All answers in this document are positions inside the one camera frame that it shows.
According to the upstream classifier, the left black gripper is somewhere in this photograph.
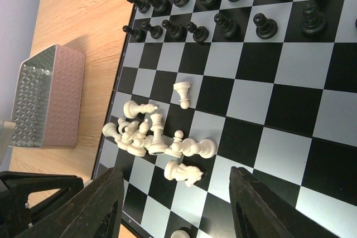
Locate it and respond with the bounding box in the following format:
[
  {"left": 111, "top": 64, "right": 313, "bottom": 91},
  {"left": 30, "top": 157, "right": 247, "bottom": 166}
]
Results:
[{"left": 1, "top": 171, "right": 84, "bottom": 237}]

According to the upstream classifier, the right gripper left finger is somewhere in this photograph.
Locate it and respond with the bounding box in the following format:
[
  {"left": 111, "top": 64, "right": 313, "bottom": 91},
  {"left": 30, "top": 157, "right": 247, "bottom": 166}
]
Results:
[{"left": 19, "top": 167, "right": 124, "bottom": 237}]

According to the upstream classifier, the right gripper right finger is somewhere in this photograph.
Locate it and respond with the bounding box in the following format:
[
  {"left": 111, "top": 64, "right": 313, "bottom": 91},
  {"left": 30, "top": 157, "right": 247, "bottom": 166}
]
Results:
[{"left": 229, "top": 167, "right": 335, "bottom": 238}]

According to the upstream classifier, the white corner rook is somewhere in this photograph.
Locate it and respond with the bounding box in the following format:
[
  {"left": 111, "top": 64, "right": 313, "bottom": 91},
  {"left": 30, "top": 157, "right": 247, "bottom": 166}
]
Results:
[{"left": 170, "top": 230, "right": 190, "bottom": 238}]

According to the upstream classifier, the white rook piece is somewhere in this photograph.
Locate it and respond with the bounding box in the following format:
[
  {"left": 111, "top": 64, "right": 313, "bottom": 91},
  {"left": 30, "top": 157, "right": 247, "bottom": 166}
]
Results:
[{"left": 182, "top": 138, "right": 216, "bottom": 159}]

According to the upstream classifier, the pile of white pieces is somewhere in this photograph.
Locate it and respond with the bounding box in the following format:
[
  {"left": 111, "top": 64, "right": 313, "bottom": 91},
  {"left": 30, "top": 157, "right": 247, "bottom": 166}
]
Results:
[{"left": 102, "top": 118, "right": 153, "bottom": 157}]

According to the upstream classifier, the folding magnetic chess board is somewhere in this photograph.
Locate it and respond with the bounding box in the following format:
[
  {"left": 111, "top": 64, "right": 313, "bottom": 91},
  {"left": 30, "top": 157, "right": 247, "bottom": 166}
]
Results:
[{"left": 93, "top": 0, "right": 356, "bottom": 237}]

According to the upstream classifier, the standing white queen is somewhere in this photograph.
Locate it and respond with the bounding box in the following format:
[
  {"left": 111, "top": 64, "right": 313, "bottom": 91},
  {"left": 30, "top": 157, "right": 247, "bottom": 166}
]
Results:
[{"left": 148, "top": 113, "right": 168, "bottom": 155}]

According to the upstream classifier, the silver embossed metal tin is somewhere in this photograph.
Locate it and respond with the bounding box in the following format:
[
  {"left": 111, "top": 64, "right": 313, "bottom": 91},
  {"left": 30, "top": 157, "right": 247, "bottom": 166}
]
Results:
[{"left": 9, "top": 44, "right": 85, "bottom": 149}]

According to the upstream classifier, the lone fallen white pawn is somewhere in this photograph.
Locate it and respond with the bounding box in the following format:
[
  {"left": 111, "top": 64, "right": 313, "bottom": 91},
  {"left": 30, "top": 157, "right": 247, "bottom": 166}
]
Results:
[{"left": 173, "top": 81, "right": 190, "bottom": 109}]

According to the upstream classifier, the black pawn a7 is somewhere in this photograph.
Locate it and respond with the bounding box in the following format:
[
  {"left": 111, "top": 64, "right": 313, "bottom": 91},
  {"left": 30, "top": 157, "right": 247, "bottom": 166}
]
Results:
[{"left": 122, "top": 25, "right": 146, "bottom": 42}]

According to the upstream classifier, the black pawn f7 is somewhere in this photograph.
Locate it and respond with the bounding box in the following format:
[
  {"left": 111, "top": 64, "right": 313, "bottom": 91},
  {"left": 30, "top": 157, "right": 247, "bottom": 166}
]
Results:
[{"left": 253, "top": 13, "right": 278, "bottom": 40}]

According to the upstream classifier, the black pawn e7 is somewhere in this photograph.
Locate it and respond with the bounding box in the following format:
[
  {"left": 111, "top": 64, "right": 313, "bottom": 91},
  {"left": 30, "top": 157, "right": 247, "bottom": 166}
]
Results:
[{"left": 214, "top": 13, "right": 240, "bottom": 38}]

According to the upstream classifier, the black pawn d7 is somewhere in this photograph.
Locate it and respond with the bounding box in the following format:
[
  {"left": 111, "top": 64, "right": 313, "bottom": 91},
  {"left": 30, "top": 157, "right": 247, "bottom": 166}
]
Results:
[{"left": 187, "top": 22, "right": 209, "bottom": 43}]

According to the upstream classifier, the black pawn b7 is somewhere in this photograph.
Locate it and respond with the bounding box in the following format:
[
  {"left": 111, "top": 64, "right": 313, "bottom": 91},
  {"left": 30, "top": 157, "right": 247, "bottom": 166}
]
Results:
[{"left": 141, "top": 22, "right": 163, "bottom": 40}]

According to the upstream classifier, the black pawn g7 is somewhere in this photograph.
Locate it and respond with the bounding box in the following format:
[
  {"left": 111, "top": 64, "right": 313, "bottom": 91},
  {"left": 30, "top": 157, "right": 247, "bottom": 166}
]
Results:
[{"left": 300, "top": 4, "right": 327, "bottom": 35}]

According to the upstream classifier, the black pawn c7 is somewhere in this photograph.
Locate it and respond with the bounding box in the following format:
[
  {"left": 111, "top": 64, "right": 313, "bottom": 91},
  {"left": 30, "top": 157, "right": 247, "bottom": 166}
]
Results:
[{"left": 162, "top": 20, "right": 186, "bottom": 40}]

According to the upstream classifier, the black rook a8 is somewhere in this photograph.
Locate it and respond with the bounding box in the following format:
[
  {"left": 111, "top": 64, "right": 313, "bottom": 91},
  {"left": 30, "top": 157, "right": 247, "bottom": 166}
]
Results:
[{"left": 127, "top": 0, "right": 151, "bottom": 14}]

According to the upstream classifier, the black knight b8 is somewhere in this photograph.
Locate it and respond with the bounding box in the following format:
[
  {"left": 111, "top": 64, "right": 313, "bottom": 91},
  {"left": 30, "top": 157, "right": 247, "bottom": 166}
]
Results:
[{"left": 148, "top": 0, "right": 171, "bottom": 13}]

